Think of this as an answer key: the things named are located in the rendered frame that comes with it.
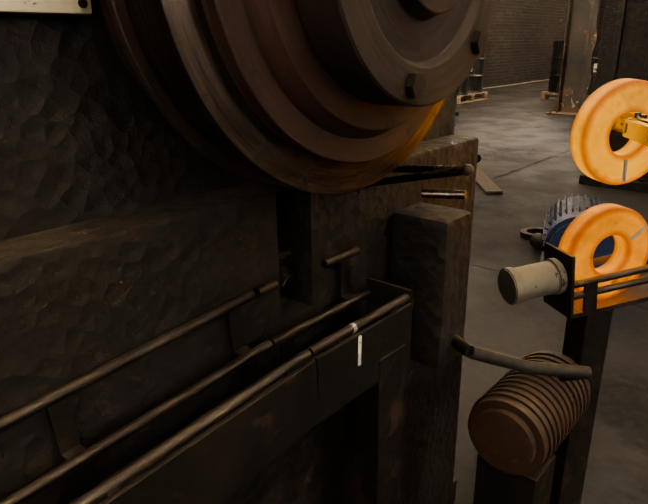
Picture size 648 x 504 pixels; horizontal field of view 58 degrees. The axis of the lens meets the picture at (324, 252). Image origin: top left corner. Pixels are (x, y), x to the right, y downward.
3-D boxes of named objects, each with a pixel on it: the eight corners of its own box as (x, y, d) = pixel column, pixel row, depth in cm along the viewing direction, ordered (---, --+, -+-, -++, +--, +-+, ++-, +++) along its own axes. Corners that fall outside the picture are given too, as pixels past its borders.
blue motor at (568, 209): (536, 286, 261) (545, 212, 249) (541, 246, 311) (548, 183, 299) (612, 295, 250) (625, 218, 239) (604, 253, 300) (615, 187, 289)
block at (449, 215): (382, 351, 95) (385, 208, 87) (409, 334, 101) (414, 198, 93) (439, 374, 88) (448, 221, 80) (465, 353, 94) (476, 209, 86)
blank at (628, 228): (578, 309, 100) (592, 318, 97) (541, 244, 94) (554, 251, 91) (648, 252, 100) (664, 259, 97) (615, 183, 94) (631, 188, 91)
